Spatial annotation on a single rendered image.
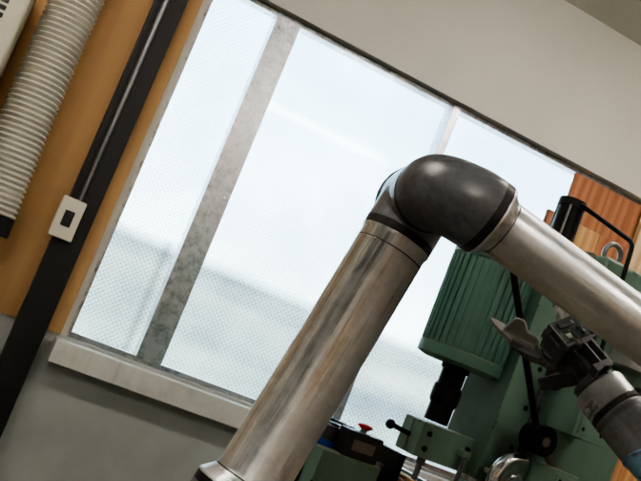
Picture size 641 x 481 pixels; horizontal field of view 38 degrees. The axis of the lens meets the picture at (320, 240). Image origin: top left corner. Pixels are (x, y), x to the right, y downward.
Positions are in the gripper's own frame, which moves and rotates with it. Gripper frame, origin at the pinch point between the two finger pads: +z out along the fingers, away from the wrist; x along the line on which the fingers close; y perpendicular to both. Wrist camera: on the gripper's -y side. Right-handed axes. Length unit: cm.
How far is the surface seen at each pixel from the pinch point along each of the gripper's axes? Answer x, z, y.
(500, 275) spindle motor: -6.9, 12.4, -7.1
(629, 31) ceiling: -177, 131, -59
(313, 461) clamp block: 38.6, -0.2, -27.2
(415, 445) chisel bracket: 16.3, -2.9, -32.0
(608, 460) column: -23.8, -19.5, -38.7
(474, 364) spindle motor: 3.1, 1.9, -18.1
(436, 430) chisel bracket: 11.2, -2.3, -30.8
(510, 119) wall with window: -121, 123, -83
